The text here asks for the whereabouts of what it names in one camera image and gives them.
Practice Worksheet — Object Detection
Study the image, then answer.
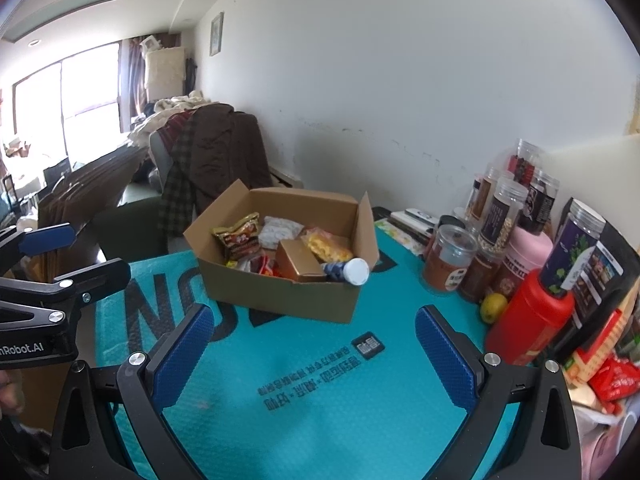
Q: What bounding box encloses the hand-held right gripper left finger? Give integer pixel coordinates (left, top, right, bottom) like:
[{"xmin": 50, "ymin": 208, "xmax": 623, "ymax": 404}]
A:
[{"xmin": 47, "ymin": 304, "xmax": 216, "ymax": 480}]

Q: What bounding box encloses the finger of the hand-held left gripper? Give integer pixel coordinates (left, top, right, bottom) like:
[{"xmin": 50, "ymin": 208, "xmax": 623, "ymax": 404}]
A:
[
  {"xmin": 0, "ymin": 258, "xmax": 132, "ymax": 328},
  {"xmin": 0, "ymin": 223, "xmax": 77, "ymax": 273}
]

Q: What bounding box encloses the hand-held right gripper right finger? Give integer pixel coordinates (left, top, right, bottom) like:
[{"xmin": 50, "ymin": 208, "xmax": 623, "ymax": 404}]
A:
[{"xmin": 415, "ymin": 304, "xmax": 583, "ymax": 480}]

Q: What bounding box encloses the cardboard box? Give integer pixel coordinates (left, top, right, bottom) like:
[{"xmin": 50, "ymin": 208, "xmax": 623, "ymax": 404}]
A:
[{"xmin": 183, "ymin": 180, "xmax": 379, "ymax": 324}]

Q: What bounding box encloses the blue white snack tube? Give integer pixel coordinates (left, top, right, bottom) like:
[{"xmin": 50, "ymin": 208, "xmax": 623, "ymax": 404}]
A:
[{"xmin": 322, "ymin": 258, "xmax": 371, "ymax": 286}]

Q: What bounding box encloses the dark red gold-edged snack packet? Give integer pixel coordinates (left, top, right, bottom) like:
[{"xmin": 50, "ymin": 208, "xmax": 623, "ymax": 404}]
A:
[{"xmin": 212, "ymin": 212, "xmax": 262, "ymax": 262}]

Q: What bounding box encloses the gold rectangular box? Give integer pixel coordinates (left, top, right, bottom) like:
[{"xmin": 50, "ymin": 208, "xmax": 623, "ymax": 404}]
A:
[{"xmin": 275, "ymin": 239, "xmax": 328, "ymax": 282}]

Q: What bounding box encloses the white patterned snack bag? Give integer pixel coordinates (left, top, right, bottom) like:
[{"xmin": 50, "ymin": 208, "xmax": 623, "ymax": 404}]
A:
[{"xmin": 260, "ymin": 216, "xmax": 305, "ymax": 250}]

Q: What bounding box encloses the clear bag of yellow chips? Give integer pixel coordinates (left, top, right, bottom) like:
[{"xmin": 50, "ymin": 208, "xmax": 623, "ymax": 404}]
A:
[{"xmin": 305, "ymin": 229, "xmax": 353, "ymax": 263}]

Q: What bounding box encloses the person's left hand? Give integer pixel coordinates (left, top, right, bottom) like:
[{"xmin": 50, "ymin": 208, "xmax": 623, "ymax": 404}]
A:
[{"xmin": 0, "ymin": 379, "xmax": 27, "ymax": 418}]

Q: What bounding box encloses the stack of flat cardboard sheets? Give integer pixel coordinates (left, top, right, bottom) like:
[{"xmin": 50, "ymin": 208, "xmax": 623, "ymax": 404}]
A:
[{"xmin": 37, "ymin": 145, "xmax": 151, "ymax": 281}]

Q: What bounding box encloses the lemon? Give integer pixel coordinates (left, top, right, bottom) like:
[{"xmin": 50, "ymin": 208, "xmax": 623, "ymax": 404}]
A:
[{"xmin": 480, "ymin": 292, "xmax": 508, "ymax": 323}]

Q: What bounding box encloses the red bottle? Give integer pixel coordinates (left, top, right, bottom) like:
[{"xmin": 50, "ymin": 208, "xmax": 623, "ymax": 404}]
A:
[{"xmin": 485, "ymin": 267, "xmax": 576, "ymax": 367}]

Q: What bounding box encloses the wide tub of brown powder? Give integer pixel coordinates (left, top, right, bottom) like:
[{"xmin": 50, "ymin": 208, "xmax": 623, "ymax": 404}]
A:
[{"xmin": 422, "ymin": 225, "xmax": 478, "ymax": 292}]

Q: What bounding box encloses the dark fuzzy cloth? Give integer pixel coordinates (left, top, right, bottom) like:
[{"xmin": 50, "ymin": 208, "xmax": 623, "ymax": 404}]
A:
[{"xmin": 0, "ymin": 420, "xmax": 51, "ymax": 480}]

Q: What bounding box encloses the green plaid shirt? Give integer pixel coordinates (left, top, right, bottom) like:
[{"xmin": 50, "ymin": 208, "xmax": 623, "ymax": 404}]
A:
[{"xmin": 159, "ymin": 120, "xmax": 202, "ymax": 237}]

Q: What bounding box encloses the floral tissue pack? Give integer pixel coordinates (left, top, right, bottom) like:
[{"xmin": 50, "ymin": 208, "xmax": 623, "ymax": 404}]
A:
[{"xmin": 375, "ymin": 217, "xmax": 433, "ymax": 259}]

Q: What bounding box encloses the window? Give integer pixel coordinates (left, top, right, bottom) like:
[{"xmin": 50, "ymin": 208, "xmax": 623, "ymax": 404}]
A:
[{"xmin": 10, "ymin": 42, "xmax": 123, "ymax": 162}]

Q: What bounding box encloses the pink bottle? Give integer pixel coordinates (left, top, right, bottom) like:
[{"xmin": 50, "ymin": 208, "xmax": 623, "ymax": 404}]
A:
[{"xmin": 505, "ymin": 227, "xmax": 553, "ymax": 286}]

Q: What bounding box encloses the beige waffle print box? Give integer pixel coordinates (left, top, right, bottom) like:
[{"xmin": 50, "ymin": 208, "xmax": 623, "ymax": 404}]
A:
[{"xmin": 572, "ymin": 310, "xmax": 626, "ymax": 386}]

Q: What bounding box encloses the cluster of clear plastic jars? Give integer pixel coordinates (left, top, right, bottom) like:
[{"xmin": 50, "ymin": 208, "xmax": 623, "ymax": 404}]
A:
[{"xmin": 462, "ymin": 139, "xmax": 608, "ymax": 306}]

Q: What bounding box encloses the red striped cloth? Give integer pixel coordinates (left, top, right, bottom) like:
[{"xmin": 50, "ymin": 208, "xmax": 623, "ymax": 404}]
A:
[{"xmin": 165, "ymin": 112, "xmax": 193, "ymax": 134}]

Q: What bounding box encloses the brown quilted jacket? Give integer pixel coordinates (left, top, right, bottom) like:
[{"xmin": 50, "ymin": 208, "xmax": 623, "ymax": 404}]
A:
[{"xmin": 187, "ymin": 104, "xmax": 273, "ymax": 217}]

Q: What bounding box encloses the pile of cream bedding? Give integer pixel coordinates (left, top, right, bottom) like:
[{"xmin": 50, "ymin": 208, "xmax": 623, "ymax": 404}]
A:
[{"xmin": 127, "ymin": 91, "xmax": 216, "ymax": 146}]

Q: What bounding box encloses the dark curtain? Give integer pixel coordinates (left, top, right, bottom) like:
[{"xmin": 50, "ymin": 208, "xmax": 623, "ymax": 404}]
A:
[{"xmin": 117, "ymin": 37, "xmax": 151, "ymax": 132}]

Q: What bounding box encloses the pile of red wrapped sweets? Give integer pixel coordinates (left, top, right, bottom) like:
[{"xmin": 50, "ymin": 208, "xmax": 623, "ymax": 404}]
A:
[{"xmin": 590, "ymin": 352, "xmax": 640, "ymax": 416}]

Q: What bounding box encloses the pink plastic tub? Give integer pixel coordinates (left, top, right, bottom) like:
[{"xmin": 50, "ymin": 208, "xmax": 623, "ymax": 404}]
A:
[{"xmin": 575, "ymin": 410, "xmax": 632, "ymax": 480}]

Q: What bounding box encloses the beige storage cabinet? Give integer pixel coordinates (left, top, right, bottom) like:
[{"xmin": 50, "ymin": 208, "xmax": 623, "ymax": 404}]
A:
[{"xmin": 144, "ymin": 35, "xmax": 188, "ymax": 102}]

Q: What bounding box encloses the framed wall picture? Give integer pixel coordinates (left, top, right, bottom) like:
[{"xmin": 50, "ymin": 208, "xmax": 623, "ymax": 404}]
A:
[{"xmin": 209, "ymin": 11, "xmax": 224, "ymax": 57}]

